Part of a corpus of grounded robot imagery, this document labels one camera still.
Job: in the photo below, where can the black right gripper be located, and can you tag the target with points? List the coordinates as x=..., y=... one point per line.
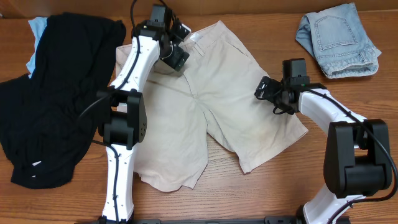
x=264, y=88

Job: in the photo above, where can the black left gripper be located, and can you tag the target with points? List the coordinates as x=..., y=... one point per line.
x=179, y=58

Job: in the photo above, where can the beige shorts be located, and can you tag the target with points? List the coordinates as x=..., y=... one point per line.
x=212, y=95

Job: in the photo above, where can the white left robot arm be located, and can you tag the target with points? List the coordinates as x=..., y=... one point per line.
x=123, y=120

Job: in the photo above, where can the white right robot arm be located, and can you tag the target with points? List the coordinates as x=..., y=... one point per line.
x=358, y=166

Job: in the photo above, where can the folded light blue jeans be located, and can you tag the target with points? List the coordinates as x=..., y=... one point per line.
x=336, y=39

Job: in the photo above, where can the black garment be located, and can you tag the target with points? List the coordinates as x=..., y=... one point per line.
x=44, y=132

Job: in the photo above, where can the light blue garment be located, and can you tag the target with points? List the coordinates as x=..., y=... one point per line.
x=37, y=26

